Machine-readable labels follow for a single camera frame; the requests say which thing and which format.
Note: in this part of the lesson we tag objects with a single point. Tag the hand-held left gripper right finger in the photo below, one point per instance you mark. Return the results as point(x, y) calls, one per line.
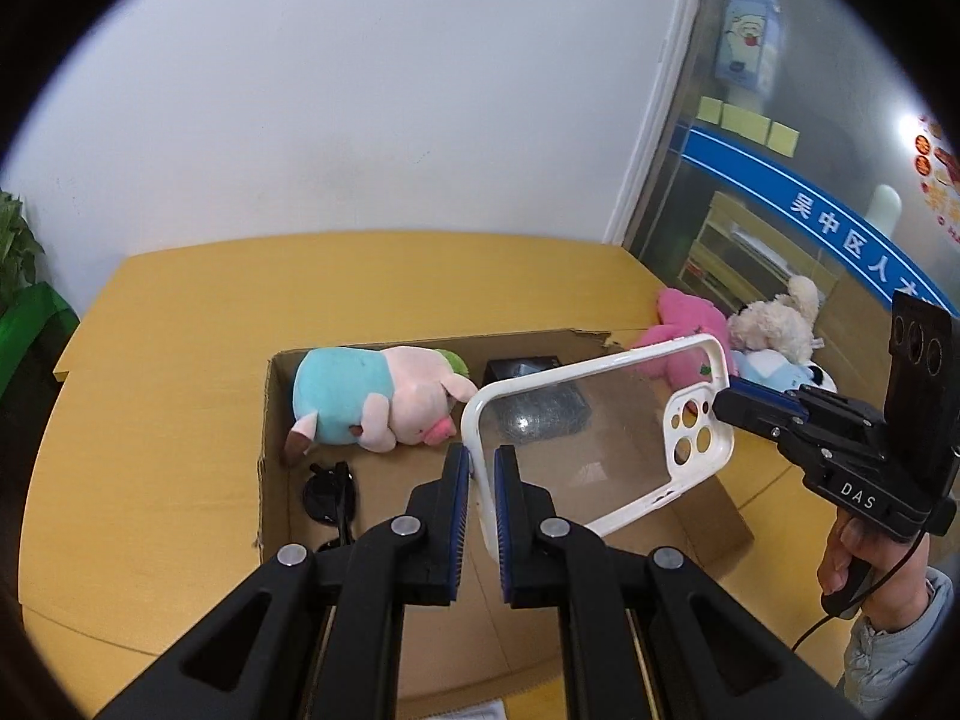
point(504, 517)

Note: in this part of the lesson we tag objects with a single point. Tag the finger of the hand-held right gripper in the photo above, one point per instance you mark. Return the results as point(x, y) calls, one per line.
point(765, 394)
point(750, 420)

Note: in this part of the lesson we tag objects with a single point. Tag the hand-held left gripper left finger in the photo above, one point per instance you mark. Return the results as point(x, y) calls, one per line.
point(454, 510)

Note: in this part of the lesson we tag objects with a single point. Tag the brown cardboard box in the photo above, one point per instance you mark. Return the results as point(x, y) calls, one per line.
point(390, 480)

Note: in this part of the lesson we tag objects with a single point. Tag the white clear phone case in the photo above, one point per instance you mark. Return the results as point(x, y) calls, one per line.
point(600, 457)

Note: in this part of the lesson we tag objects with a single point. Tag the person's right forearm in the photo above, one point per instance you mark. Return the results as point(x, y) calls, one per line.
point(892, 660)

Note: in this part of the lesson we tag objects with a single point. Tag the wooden desktop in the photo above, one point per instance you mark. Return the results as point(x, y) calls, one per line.
point(187, 315)

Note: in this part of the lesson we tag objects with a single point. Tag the person's right hand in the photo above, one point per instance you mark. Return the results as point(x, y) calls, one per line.
point(900, 592)

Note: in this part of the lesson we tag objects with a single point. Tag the light blue plush toy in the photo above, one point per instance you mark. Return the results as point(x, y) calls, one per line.
point(765, 367)

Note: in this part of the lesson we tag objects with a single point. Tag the white plush toy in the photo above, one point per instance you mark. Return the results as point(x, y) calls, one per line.
point(821, 382)

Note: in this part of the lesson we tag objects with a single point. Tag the cream rabbit plush toy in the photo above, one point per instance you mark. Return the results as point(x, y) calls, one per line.
point(772, 322)

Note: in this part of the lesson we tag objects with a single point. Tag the black shiny packet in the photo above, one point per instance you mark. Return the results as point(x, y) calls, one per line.
point(540, 412)

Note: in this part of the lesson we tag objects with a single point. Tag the pink bear plush toy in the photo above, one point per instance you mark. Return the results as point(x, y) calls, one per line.
point(690, 311)

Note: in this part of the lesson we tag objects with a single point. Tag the black sunglasses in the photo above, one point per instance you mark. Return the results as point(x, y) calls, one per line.
point(319, 499)

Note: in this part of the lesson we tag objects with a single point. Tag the small black box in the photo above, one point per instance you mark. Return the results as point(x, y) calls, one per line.
point(517, 369)

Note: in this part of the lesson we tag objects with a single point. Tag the wooden shelf behind glass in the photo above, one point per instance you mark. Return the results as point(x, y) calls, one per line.
point(735, 240)

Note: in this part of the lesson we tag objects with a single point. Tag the pig plush toy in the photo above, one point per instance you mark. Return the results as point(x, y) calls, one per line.
point(352, 390)

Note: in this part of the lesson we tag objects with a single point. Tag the white paper label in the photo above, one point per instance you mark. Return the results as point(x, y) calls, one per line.
point(472, 712)

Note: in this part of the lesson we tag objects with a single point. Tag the blue banner strip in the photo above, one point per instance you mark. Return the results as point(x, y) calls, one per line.
point(750, 165)

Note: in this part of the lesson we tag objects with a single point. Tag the yellow sticky note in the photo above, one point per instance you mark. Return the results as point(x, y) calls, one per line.
point(746, 121)
point(709, 110)
point(784, 138)

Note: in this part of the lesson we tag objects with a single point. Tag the red window stickers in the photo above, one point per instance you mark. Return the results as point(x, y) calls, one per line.
point(941, 165)

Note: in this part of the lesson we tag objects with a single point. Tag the cartoon poster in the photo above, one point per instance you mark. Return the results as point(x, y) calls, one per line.
point(746, 37)

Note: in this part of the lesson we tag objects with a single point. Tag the green plastic object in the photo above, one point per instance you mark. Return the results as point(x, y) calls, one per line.
point(34, 330)

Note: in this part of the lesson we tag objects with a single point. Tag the green leafy plant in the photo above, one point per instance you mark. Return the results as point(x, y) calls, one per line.
point(15, 240)

